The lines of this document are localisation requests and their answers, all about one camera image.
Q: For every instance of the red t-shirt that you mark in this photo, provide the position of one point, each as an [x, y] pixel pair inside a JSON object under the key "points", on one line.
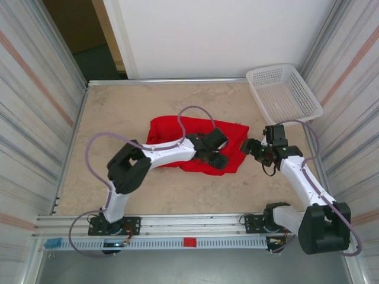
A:
{"points": [[165, 127]]}

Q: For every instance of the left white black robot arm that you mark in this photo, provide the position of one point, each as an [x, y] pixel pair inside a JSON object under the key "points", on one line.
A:
{"points": [[168, 152]]}

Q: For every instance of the white plastic mesh basket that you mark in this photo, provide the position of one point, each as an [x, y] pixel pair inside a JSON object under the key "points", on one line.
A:
{"points": [[281, 94]]}

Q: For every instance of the small red block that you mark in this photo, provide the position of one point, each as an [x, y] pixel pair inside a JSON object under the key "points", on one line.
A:
{"points": [[189, 242]]}

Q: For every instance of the small black controller board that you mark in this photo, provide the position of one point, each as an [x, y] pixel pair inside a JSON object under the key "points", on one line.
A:
{"points": [[275, 241], [114, 244]]}

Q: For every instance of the striped translucent side panel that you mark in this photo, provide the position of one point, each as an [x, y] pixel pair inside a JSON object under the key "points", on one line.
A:
{"points": [[349, 88], [29, 118]]}

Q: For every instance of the small blue block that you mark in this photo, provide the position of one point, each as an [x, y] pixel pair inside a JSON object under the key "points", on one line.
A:
{"points": [[52, 243]]}

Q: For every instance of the aluminium mounting rail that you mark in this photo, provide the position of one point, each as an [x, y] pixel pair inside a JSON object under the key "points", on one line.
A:
{"points": [[192, 222]]}

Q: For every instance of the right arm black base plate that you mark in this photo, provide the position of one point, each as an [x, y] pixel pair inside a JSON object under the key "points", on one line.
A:
{"points": [[251, 223]]}

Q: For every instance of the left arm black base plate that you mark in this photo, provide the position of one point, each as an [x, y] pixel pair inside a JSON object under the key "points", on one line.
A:
{"points": [[133, 226]]}

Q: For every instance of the white door frame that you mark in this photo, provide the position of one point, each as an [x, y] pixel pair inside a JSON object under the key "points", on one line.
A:
{"points": [[118, 35]]}

